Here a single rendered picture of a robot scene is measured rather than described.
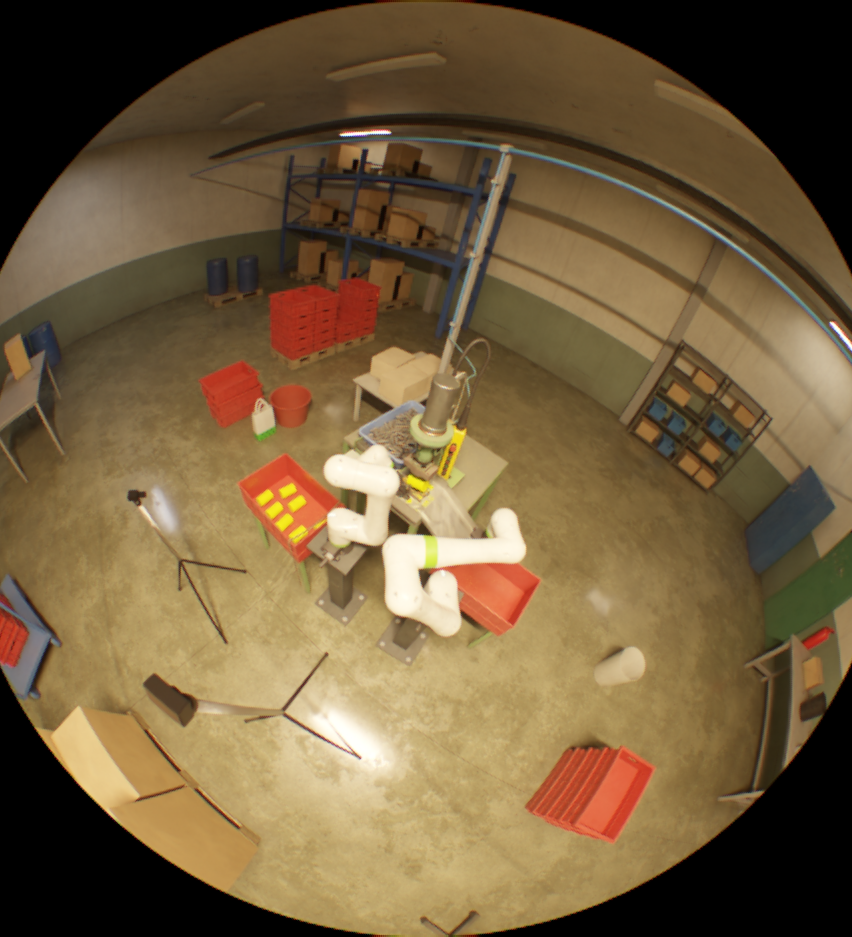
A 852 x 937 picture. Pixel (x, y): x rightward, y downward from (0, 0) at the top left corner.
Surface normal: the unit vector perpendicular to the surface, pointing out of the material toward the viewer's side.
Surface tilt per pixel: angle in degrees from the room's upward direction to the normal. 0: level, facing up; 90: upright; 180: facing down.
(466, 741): 0
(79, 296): 90
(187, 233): 90
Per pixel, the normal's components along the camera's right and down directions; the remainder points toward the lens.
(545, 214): -0.59, 0.49
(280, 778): 0.22, -0.67
